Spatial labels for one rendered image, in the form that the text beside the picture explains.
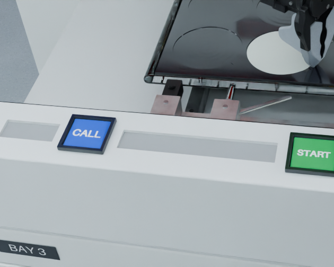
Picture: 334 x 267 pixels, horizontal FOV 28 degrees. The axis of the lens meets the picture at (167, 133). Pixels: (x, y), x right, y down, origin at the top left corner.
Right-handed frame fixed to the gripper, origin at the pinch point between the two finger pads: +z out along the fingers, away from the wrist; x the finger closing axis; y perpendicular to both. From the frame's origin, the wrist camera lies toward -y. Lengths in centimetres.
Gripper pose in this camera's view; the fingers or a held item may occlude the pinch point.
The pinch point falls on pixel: (318, 60)
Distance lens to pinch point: 93.5
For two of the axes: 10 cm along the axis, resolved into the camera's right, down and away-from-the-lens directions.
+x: -6.9, 5.6, -4.6
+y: -7.2, -4.3, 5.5
